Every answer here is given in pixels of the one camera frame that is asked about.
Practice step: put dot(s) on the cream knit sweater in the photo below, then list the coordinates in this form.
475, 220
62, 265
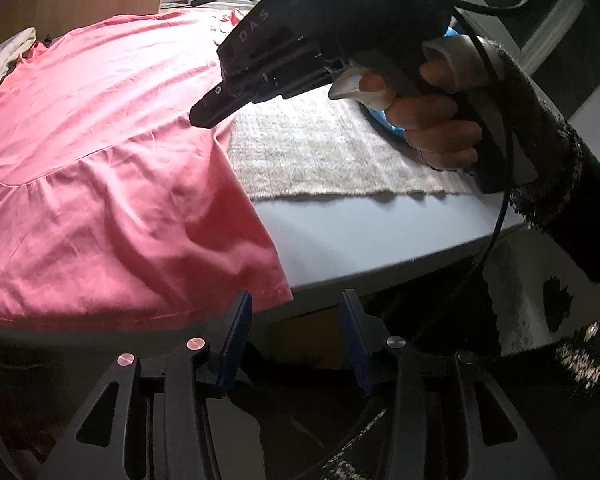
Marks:
5, 55

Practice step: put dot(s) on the pink dress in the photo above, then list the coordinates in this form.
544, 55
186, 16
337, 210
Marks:
105, 160

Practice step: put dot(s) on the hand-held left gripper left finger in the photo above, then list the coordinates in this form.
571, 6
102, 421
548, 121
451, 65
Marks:
237, 340

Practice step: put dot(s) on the white cloth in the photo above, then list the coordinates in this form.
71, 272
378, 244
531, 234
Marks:
520, 300

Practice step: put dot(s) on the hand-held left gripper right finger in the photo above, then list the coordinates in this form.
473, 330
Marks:
355, 345

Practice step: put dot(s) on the white window frame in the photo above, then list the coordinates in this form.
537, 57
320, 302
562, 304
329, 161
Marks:
545, 25

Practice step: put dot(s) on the plaid blanket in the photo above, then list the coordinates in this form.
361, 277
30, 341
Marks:
305, 150

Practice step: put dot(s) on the person's right hand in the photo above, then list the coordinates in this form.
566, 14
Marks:
430, 125

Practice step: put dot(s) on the person's right forearm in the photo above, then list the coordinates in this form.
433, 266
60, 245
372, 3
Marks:
570, 185

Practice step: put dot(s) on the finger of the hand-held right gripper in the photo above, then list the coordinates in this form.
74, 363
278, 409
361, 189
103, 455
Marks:
215, 105

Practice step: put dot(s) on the black remote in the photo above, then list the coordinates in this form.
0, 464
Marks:
202, 0

